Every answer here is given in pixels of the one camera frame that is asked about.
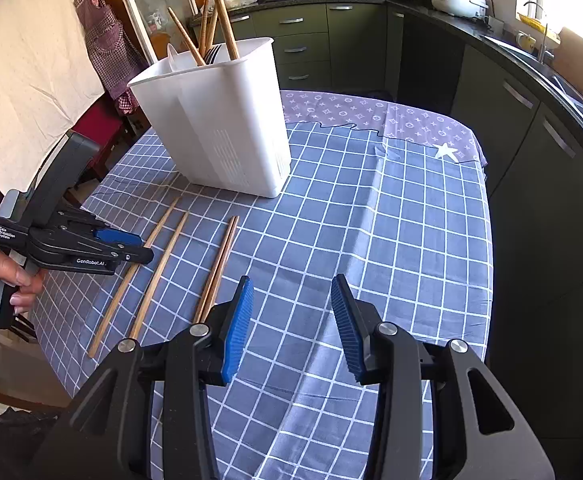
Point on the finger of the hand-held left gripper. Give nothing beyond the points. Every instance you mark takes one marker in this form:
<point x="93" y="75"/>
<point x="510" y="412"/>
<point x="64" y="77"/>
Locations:
<point x="116" y="235"/>
<point x="134" y="255"/>

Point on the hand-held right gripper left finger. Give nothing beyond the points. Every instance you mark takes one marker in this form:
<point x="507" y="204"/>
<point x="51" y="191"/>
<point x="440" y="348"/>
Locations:
<point x="236" y="330"/>

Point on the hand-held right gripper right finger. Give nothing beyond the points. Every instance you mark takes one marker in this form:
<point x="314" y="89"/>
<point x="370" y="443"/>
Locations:
<point x="346" y="325"/>

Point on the light wooden chopstick pair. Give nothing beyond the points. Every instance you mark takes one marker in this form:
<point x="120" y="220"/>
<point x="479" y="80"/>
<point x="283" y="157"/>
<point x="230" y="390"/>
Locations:
<point x="134" y="277"/>

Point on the dark wooden chopstick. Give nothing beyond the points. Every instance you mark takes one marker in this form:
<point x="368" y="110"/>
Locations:
<point x="212" y="25"/>
<point x="186" y="35"/>
<point x="221" y="266"/>

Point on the dark brown chopstick bundle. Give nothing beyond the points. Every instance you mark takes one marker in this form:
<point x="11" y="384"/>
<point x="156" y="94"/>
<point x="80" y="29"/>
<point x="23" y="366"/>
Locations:
<point x="215" y="266"/>

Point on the white plastic utensil holder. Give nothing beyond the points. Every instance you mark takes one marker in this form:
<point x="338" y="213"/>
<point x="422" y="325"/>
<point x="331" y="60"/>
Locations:
<point x="221" y="135"/>

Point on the person's left hand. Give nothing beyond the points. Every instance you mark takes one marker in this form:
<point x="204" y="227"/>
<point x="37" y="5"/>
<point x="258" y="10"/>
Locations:
<point x="23" y="282"/>

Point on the blue checked tablecloth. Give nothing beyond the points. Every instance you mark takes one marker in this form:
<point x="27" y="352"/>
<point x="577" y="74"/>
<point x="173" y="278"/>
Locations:
<point x="346" y="220"/>

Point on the red wooden chair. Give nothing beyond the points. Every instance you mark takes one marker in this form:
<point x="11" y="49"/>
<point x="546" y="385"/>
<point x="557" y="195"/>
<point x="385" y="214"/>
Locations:
<point x="98" y="125"/>

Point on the white hanging sheet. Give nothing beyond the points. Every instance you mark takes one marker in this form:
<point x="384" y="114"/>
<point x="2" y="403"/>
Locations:
<point x="31" y="60"/>

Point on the checked purple apron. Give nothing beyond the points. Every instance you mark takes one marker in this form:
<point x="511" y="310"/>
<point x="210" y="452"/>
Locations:
<point x="103" y="45"/>

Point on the green long base cabinet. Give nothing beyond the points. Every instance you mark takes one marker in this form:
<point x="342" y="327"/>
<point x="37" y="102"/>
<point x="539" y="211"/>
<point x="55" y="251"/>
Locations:
<point x="521" y="210"/>

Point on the green drawer base cabinet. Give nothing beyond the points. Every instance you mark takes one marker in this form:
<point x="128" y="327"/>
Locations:
<point x="311" y="45"/>

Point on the black kitchen countertop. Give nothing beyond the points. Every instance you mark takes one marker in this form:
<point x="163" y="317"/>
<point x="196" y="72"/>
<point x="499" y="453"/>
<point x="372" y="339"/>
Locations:
<point x="471" y="27"/>

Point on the steel double sink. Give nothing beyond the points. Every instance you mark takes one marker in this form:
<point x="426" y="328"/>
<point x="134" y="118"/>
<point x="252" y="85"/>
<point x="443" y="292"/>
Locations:
<point x="561" y="80"/>

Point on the pale ceramic mug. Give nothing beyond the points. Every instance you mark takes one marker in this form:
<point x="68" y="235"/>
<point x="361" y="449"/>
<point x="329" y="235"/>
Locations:
<point x="525" y="40"/>

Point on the white rice cooker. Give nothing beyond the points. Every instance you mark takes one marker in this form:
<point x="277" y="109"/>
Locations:
<point x="459" y="0"/>

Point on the small steel faucet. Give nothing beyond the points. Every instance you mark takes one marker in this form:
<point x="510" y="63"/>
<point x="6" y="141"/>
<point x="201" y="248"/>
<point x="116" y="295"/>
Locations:
<point x="544" y="40"/>

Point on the wooden cutting board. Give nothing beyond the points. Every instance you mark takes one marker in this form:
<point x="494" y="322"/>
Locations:
<point x="581" y="60"/>

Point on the yellow plastic tray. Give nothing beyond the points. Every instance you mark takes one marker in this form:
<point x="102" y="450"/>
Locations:
<point x="536" y="25"/>

